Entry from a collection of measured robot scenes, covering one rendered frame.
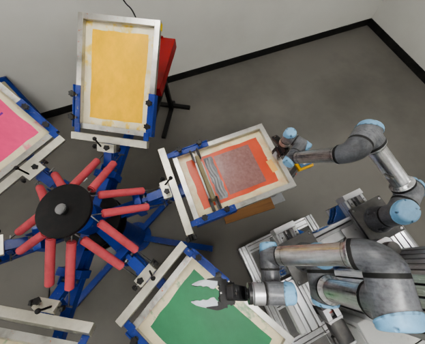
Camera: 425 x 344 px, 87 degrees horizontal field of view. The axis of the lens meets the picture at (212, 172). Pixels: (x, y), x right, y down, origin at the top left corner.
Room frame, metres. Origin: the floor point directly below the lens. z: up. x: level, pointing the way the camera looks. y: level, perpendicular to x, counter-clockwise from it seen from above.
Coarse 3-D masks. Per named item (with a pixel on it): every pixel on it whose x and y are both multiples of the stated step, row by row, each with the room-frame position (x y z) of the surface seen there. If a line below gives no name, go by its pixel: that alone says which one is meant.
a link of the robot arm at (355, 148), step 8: (344, 144) 0.53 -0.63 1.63; (352, 144) 0.51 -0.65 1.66; (360, 144) 0.50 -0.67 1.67; (368, 144) 0.50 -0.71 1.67; (288, 152) 0.65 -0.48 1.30; (296, 152) 0.62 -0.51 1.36; (304, 152) 0.59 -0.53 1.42; (312, 152) 0.57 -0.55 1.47; (320, 152) 0.54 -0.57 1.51; (328, 152) 0.52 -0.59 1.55; (336, 152) 0.50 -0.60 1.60; (344, 152) 0.49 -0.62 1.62; (352, 152) 0.48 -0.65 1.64; (360, 152) 0.47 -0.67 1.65; (368, 152) 0.47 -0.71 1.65; (288, 160) 0.58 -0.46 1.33; (296, 160) 0.57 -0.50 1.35; (304, 160) 0.55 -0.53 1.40; (312, 160) 0.53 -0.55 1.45; (320, 160) 0.51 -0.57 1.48; (328, 160) 0.49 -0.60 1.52; (336, 160) 0.47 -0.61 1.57; (344, 160) 0.46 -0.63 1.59; (352, 160) 0.45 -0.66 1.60
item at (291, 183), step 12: (240, 132) 0.99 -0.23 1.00; (252, 132) 1.01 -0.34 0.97; (264, 132) 0.99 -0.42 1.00; (216, 144) 0.89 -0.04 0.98; (180, 156) 0.78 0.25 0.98; (180, 168) 0.68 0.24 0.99; (180, 180) 0.58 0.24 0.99; (288, 180) 0.58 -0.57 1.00; (264, 192) 0.48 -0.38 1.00; (276, 192) 0.48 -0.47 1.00; (192, 204) 0.40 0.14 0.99; (240, 204) 0.40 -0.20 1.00
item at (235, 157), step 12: (240, 144) 0.90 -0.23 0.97; (252, 144) 0.90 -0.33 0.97; (204, 156) 0.79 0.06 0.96; (216, 156) 0.79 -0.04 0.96; (228, 156) 0.79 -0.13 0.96; (240, 156) 0.79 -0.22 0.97; (252, 156) 0.79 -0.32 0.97; (264, 156) 0.79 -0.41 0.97; (192, 168) 0.69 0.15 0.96; (228, 168) 0.69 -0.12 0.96
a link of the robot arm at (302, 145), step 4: (296, 140) 0.73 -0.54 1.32; (300, 140) 0.73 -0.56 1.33; (304, 140) 0.73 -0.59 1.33; (292, 144) 0.72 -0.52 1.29; (296, 144) 0.70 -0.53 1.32; (300, 144) 0.70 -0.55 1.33; (304, 144) 0.70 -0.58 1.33; (308, 144) 0.70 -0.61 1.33; (296, 148) 0.67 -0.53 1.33; (300, 148) 0.67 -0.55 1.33; (304, 148) 0.67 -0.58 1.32; (308, 148) 0.67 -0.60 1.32
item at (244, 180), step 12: (240, 168) 0.69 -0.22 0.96; (252, 168) 0.69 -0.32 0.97; (264, 168) 0.69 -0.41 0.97; (228, 180) 0.59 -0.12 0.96; (240, 180) 0.59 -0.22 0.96; (252, 180) 0.59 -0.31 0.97; (264, 180) 0.59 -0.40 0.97; (276, 180) 0.59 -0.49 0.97; (204, 192) 0.49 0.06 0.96; (228, 192) 0.49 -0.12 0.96; (240, 192) 0.49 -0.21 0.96; (204, 204) 0.41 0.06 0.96
